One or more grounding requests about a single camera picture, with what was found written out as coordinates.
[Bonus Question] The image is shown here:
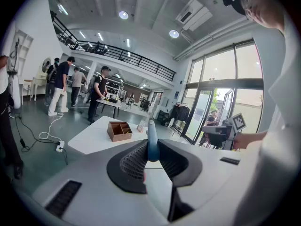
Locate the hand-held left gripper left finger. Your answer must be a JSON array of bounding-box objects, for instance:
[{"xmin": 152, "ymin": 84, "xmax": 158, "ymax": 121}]
[{"xmin": 106, "ymin": 139, "xmax": 149, "ymax": 194}]

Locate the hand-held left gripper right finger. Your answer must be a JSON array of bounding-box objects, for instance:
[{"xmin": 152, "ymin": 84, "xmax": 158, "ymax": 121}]
[{"xmin": 157, "ymin": 138, "xmax": 203, "ymax": 188}]

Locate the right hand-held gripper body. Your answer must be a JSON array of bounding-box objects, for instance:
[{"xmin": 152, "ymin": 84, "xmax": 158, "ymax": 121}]
[{"xmin": 201, "ymin": 113, "xmax": 246, "ymax": 151}]

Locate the brown wooden organizer box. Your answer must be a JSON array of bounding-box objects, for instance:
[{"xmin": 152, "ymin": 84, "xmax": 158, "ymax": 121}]
[{"xmin": 107, "ymin": 121, "xmax": 133, "ymax": 143}]

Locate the person's right forearm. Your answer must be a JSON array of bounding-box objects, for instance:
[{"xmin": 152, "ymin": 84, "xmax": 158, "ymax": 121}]
[{"xmin": 232, "ymin": 130, "xmax": 269, "ymax": 150}]

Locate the white storage shelving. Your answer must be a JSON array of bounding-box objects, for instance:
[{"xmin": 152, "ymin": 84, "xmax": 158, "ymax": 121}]
[{"xmin": 105, "ymin": 76, "xmax": 125, "ymax": 101}]

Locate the glass entrance door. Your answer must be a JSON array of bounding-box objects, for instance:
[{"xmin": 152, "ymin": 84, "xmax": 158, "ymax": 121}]
[{"xmin": 183, "ymin": 88, "xmax": 236, "ymax": 145}]

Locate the person's white shirt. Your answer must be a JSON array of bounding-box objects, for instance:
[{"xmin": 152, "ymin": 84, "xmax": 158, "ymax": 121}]
[{"xmin": 232, "ymin": 8, "xmax": 301, "ymax": 226}]

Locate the clothes rack with dark clothes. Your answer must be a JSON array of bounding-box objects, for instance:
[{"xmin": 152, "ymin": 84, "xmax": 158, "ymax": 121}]
[{"xmin": 168, "ymin": 102, "xmax": 190, "ymax": 127}]

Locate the white table with black legs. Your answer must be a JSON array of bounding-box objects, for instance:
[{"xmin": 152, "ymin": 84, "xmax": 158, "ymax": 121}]
[{"xmin": 95, "ymin": 98, "xmax": 123, "ymax": 119}]

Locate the black balcony railing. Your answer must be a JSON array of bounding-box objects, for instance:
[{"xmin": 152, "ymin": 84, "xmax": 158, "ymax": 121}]
[{"xmin": 50, "ymin": 10, "xmax": 177, "ymax": 82}]

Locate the white dressing table with mirror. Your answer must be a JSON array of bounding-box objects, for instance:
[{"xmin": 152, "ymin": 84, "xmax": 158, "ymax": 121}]
[{"xmin": 31, "ymin": 57, "xmax": 52, "ymax": 101}]

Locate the white ceiling air conditioner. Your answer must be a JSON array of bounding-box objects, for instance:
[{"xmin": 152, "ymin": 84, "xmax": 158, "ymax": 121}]
[{"xmin": 175, "ymin": 0, "xmax": 214, "ymax": 32}]

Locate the person's head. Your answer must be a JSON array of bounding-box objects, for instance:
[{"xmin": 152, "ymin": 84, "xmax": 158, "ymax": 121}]
[{"xmin": 239, "ymin": 0, "xmax": 285, "ymax": 30}]

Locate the white standing device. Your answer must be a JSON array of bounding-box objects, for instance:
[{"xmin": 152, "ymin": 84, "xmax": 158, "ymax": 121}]
[{"xmin": 6, "ymin": 38, "xmax": 22, "ymax": 110}]

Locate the white cable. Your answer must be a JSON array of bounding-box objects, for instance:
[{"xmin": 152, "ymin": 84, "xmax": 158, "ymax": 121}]
[{"xmin": 39, "ymin": 113, "xmax": 64, "ymax": 145}]

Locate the black cable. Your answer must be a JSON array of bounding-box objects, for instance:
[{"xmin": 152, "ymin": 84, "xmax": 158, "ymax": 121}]
[{"xmin": 10, "ymin": 112, "xmax": 68, "ymax": 166}]

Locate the white wall shelf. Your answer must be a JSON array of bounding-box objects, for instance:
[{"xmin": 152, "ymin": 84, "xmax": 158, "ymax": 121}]
[{"xmin": 14, "ymin": 29, "xmax": 33, "ymax": 75}]

